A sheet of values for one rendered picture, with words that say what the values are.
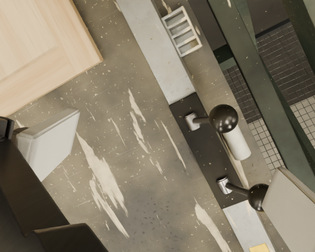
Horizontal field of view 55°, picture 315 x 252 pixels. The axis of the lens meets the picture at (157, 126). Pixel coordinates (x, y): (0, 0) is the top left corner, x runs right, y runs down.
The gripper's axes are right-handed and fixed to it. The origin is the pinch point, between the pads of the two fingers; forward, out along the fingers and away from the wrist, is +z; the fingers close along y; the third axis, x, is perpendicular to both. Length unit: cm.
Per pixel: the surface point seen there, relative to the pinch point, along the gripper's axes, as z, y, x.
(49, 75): 38.5, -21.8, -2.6
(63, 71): 38.0, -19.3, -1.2
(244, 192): 23.7, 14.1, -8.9
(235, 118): 20.0, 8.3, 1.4
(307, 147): 102, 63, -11
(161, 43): 32.8, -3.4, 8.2
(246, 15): 118, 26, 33
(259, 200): 18.9, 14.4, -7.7
